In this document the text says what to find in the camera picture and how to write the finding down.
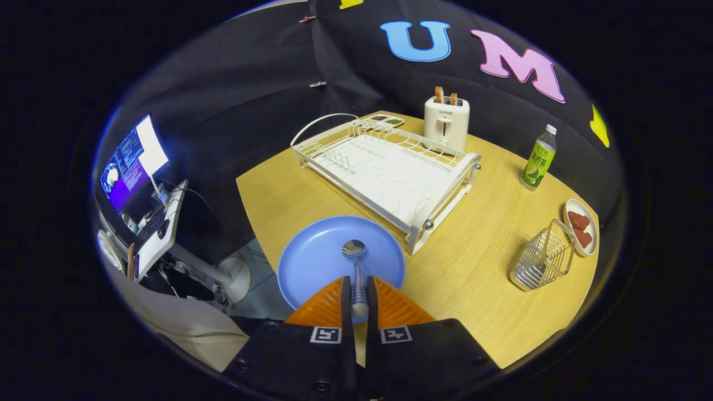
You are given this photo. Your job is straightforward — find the metal spoon with checkered handle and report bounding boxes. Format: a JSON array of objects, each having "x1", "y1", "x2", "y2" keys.
[{"x1": 341, "y1": 239, "x2": 370, "y2": 319}]

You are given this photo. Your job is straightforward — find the metal wire basket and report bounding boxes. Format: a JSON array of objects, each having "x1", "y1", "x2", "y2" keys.
[{"x1": 509, "y1": 219, "x2": 575, "y2": 292}]

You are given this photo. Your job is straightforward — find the green tea bottle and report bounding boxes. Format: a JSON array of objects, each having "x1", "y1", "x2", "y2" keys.
[{"x1": 520, "y1": 124, "x2": 558, "y2": 191}]

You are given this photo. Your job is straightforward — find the small white oval dish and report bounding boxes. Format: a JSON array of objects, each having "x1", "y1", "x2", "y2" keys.
[{"x1": 563, "y1": 199, "x2": 598, "y2": 257}]

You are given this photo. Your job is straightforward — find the white dish rack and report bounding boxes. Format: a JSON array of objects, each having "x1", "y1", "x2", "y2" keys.
[{"x1": 290, "y1": 113, "x2": 482, "y2": 256}]

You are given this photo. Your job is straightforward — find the white monitor stand desk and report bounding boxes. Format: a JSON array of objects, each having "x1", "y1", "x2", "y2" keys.
[{"x1": 134, "y1": 179, "x2": 252, "y2": 304}]

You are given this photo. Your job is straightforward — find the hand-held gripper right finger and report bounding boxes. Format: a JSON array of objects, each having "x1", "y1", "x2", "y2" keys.
[{"x1": 365, "y1": 276, "x2": 502, "y2": 400}]

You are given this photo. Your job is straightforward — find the blue plate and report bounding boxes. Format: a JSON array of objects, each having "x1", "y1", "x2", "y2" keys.
[{"x1": 277, "y1": 216, "x2": 406, "y2": 324}]

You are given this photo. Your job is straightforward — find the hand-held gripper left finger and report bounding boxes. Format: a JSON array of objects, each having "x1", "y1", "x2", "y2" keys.
[{"x1": 222, "y1": 276, "x2": 358, "y2": 401}]

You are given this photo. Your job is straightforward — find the person's light clothing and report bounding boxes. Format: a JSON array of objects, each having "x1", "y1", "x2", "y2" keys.
[{"x1": 106, "y1": 262, "x2": 251, "y2": 374}]

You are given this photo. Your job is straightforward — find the black backdrop cloth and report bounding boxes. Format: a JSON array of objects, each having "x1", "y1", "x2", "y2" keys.
[{"x1": 95, "y1": 0, "x2": 627, "y2": 268}]

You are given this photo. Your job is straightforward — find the black keyboard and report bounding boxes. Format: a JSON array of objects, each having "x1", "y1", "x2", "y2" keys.
[{"x1": 136, "y1": 206, "x2": 168, "y2": 246}]

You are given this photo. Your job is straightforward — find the white toaster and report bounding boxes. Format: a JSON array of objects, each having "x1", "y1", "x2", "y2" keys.
[{"x1": 423, "y1": 96, "x2": 470, "y2": 154}]

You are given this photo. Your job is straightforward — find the computer monitor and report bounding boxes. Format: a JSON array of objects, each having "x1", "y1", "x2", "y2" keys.
[{"x1": 100, "y1": 114, "x2": 169, "y2": 215}]

